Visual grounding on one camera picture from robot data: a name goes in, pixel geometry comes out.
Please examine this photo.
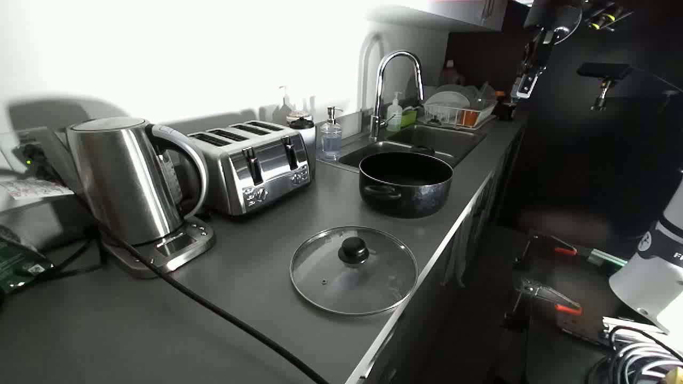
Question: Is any kitchen sink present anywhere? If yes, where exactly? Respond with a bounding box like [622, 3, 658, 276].
[340, 128, 485, 167]

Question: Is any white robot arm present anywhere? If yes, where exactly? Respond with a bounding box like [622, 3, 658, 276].
[509, 0, 630, 101]

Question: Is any stainless steel four-slot toaster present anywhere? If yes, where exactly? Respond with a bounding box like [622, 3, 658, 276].
[190, 120, 312, 216]

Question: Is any black cooking pot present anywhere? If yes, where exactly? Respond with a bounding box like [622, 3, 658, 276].
[358, 151, 452, 217]

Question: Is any black power cable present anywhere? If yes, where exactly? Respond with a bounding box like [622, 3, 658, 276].
[104, 233, 329, 384]

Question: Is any white dish soap bottle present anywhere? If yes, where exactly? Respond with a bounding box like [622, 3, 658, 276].
[386, 92, 402, 132]

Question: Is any glass lid with black knob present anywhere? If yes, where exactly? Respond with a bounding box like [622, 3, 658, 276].
[289, 227, 418, 316]

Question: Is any chrome kitchen faucet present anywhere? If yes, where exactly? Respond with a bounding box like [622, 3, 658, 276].
[369, 50, 425, 141]

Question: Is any clear glass bottle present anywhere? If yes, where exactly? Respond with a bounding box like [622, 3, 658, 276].
[322, 107, 341, 160]

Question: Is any black wall-mounted camera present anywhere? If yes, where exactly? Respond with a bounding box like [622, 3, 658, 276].
[579, 62, 631, 112]

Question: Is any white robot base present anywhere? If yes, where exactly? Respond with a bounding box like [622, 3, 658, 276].
[608, 181, 683, 332]

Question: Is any green circuit board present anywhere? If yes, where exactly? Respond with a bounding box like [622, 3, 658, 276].
[0, 238, 52, 295]

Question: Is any white cable bundle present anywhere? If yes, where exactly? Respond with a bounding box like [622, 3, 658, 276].
[600, 316, 683, 384]

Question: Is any kettle base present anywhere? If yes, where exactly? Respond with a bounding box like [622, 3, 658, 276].
[102, 217, 215, 277]

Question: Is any dish rack with dishes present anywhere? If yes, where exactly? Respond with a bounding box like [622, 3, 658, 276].
[425, 85, 495, 131]

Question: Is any stainless steel electric kettle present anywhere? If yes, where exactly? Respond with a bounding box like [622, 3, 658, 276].
[65, 117, 208, 245]

